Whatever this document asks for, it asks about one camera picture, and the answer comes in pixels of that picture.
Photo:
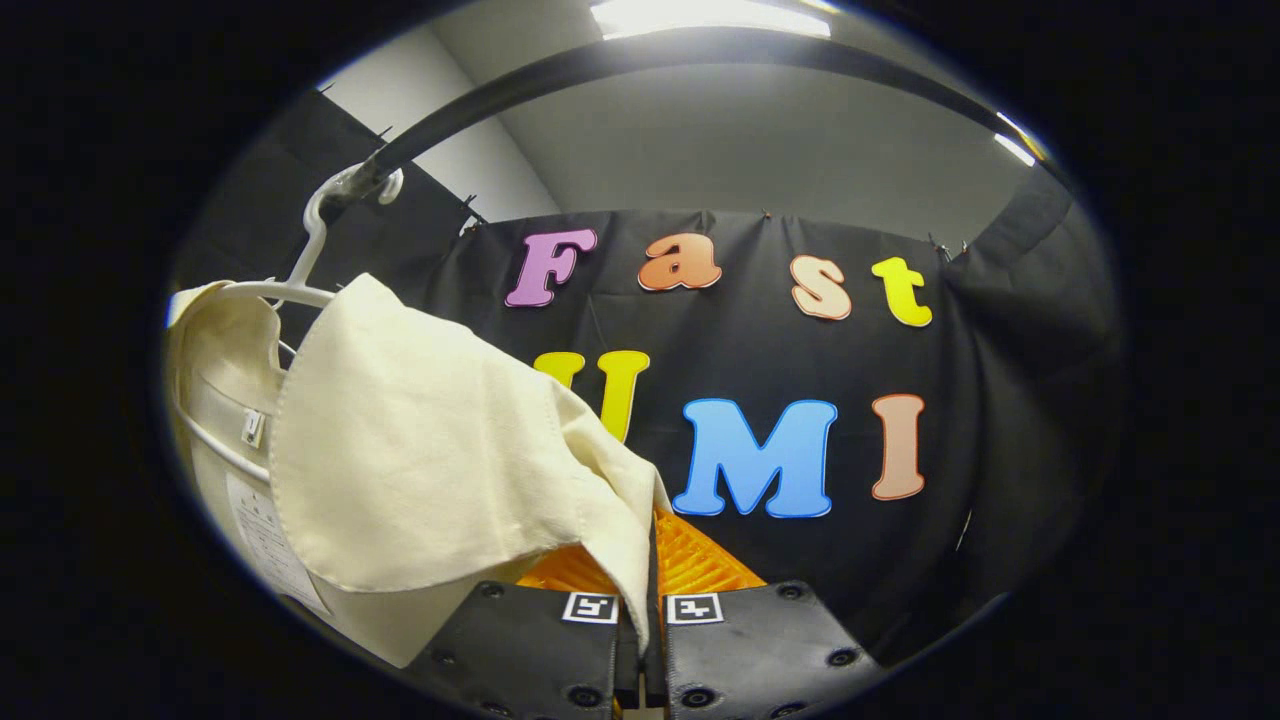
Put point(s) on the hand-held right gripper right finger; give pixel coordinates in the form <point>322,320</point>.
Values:
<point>740,650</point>

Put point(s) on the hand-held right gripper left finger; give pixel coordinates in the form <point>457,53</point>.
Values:
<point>520,650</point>

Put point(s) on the cream collared shirt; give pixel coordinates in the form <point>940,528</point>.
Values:
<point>420,470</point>

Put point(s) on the white plastic hanger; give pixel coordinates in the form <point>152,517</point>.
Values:
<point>290,292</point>

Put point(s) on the black metal clothes rack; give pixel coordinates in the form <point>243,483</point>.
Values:
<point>700,46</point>

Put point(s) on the small ceiling light panel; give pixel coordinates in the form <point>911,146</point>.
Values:
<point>1015,148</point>

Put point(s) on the long ceiling light panel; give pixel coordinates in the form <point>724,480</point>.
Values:
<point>700,15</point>

